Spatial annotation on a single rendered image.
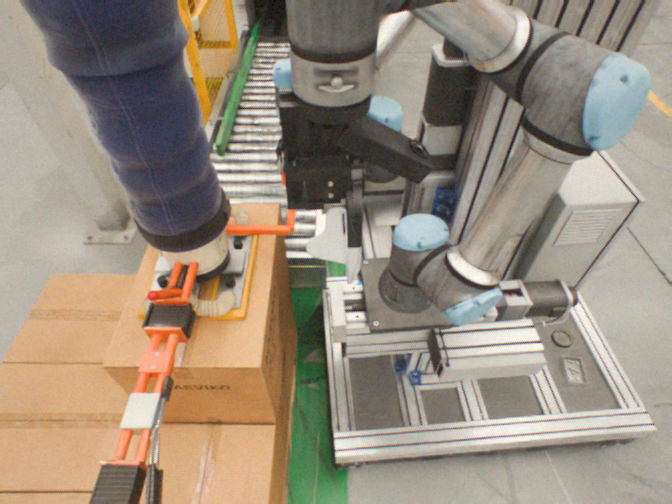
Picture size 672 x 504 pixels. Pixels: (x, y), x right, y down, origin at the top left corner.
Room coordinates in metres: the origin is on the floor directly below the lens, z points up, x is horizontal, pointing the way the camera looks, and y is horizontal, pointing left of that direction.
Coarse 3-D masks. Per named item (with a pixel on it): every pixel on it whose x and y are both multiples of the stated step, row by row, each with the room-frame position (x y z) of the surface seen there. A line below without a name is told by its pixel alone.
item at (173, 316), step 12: (156, 300) 0.55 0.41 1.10; (168, 300) 0.55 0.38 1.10; (180, 300) 0.55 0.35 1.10; (156, 312) 0.53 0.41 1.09; (168, 312) 0.53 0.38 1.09; (180, 312) 0.53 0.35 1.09; (192, 312) 0.54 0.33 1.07; (144, 324) 0.49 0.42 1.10; (156, 324) 0.50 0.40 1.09; (168, 324) 0.50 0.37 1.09; (180, 324) 0.50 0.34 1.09; (192, 324) 0.52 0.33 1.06; (168, 336) 0.48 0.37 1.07; (180, 336) 0.48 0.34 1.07
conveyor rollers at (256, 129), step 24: (264, 48) 3.22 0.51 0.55; (288, 48) 3.22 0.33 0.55; (264, 72) 2.85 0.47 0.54; (264, 96) 2.50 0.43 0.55; (240, 120) 2.23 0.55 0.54; (264, 120) 2.23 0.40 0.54; (240, 144) 1.97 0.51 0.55; (264, 144) 1.97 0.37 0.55; (216, 168) 1.78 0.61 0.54; (240, 168) 1.77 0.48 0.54; (264, 168) 1.77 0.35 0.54; (240, 192) 1.59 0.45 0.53; (264, 192) 1.59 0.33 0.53; (312, 216) 1.41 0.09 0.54; (288, 240) 1.25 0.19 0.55
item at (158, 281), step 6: (156, 276) 0.73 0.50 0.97; (162, 276) 0.71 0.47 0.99; (168, 276) 0.73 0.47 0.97; (150, 282) 0.71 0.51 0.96; (156, 282) 0.71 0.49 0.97; (162, 282) 0.69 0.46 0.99; (168, 282) 0.70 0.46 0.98; (150, 288) 0.69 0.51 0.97; (156, 288) 0.69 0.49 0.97; (162, 288) 0.69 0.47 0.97; (138, 312) 0.61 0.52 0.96; (144, 318) 0.60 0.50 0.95
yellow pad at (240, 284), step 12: (228, 240) 0.87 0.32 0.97; (240, 240) 0.84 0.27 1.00; (252, 240) 0.87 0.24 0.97; (252, 252) 0.82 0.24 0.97; (252, 264) 0.78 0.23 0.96; (228, 276) 0.73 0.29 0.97; (240, 276) 0.73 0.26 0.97; (216, 288) 0.69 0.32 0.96; (228, 288) 0.68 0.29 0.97; (240, 288) 0.69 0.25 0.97; (216, 300) 0.65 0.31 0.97; (240, 300) 0.65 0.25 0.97; (228, 312) 0.61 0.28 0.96; (240, 312) 0.61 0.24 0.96
